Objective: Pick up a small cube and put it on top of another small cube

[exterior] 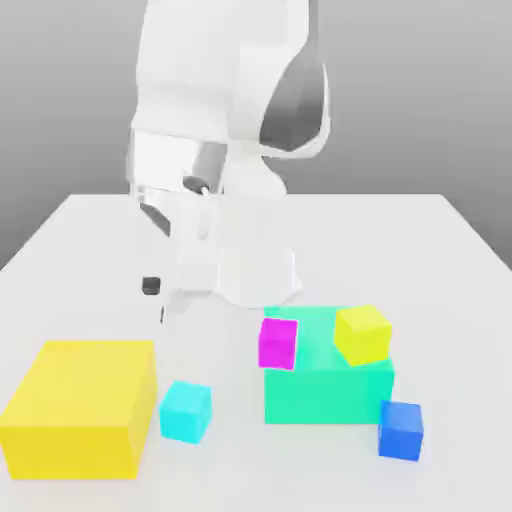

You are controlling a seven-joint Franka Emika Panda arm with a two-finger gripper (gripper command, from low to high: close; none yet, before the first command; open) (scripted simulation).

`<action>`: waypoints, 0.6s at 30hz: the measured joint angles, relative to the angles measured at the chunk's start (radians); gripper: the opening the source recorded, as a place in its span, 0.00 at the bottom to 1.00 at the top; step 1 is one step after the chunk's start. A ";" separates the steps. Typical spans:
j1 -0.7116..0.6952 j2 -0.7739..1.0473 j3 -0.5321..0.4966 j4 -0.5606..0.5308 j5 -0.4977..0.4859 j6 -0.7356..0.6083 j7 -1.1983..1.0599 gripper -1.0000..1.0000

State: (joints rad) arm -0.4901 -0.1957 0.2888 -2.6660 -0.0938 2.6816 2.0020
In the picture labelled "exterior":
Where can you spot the large yellow box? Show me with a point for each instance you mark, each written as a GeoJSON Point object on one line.
{"type": "Point", "coordinates": [76, 404]}

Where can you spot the small yellow cube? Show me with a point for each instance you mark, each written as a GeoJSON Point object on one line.
{"type": "Point", "coordinates": [362, 336]}

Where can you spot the small blue cube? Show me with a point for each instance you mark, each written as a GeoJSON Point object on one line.
{"type": "Point", "coordinates": [400, 432]}

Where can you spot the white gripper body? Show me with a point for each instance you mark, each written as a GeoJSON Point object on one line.
{"type": "Point", "coordinates": [170, 306]}

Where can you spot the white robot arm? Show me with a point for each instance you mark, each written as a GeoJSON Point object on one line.
{"type": "Point", "coordinates": [188, 80]}

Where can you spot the large green box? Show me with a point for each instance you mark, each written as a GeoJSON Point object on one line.
{"type": "Point", "coordinates": [320, 394]}

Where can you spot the small cyan cube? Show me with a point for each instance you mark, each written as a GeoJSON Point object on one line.
{"type": "Point", "coordinates": [184, 412]}

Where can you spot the small magenta cube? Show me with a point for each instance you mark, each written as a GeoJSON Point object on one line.
{"type": "Point", "coordinates": [277, 344]}

